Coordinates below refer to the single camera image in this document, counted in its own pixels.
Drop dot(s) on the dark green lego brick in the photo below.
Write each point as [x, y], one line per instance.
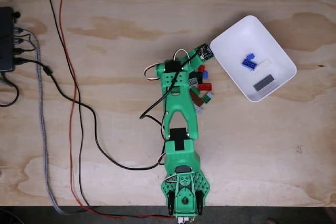
[197, 75]

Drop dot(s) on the small blue lego brick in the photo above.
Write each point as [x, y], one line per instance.
[251, 56]
[205, 74]

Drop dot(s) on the grey upturned lego brick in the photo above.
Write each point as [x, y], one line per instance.
[193, 81]

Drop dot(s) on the small black lego brick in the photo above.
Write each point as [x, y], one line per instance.
[200, 80]

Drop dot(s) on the red upturned lego brick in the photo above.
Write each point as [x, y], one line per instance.
[204, 86]

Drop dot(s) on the green narrow lego brick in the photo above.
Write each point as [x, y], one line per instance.
[195, 90]

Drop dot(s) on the light grey lego plate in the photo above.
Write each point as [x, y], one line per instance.
[200, 110]

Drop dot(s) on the blue lego plate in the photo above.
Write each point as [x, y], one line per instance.
[249, 64]

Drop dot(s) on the white long lego plate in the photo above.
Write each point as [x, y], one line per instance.
[262, 66]

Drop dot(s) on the dark grey long lego plate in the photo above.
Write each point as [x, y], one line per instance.
[263, 83]

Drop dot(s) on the small red lego brick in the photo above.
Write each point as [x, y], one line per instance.
[202, 68]

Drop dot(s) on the small light grey lego brick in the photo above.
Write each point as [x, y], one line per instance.
[210, 95]

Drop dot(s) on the green square lego brick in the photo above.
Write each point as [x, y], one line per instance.
[206, 99]

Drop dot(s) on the white plastic bin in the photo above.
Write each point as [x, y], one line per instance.
[236, 40]

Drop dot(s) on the black round knob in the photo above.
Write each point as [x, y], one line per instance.
[16, 14]

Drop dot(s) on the black usb hub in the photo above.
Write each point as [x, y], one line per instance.
[5, 40]

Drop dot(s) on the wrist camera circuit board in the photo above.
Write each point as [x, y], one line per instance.
[205, 51]

